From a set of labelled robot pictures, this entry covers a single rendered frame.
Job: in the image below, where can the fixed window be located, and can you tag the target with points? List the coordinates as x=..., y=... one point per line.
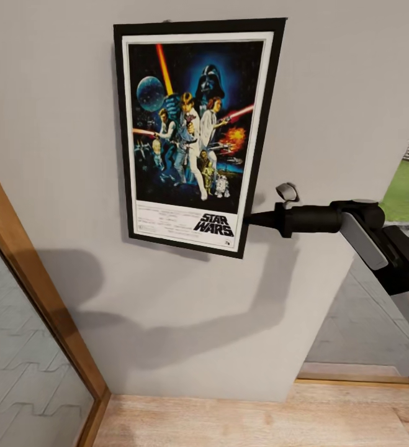
x=364, y=338

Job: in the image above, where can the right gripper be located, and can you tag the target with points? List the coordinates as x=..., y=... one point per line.
x=305, y=219

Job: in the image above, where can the poster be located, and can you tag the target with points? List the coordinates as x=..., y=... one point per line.
x=194, y=100

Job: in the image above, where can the door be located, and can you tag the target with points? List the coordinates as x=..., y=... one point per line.
x=52, y=393

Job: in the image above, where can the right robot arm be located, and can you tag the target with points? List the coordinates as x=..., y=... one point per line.
x=384, y=250

